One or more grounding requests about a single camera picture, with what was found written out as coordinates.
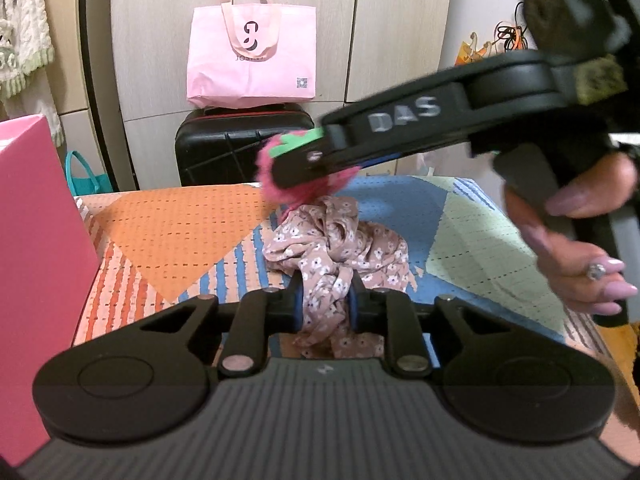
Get red strawberry plush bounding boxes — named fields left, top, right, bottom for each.
left=255, top=128, right=360, bottom=208

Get person's right hand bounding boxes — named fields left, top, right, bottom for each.
left=502, top=149, right=640, bottom=317

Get pink floral cloth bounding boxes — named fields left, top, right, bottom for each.
left=262, top=196, right=416, bottom=359

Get pink storage box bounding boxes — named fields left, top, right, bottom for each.
left=1, top=115, right=99, bottom=465

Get black suitcase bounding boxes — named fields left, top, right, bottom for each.
left=175, top=104, right=314, bottom=186

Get pink tote bag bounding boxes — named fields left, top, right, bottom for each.
left=186, top=0, right=317, bottom=110

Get teal bag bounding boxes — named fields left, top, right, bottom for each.
left=64, top=151, right=114, bottom=196

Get colourful hanging gift bag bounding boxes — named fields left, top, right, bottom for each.
left=454, top=1, right=529, bottom=66

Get cream knitted cardigan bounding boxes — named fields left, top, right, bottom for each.
left=1, top=0, right=65, bottom=148

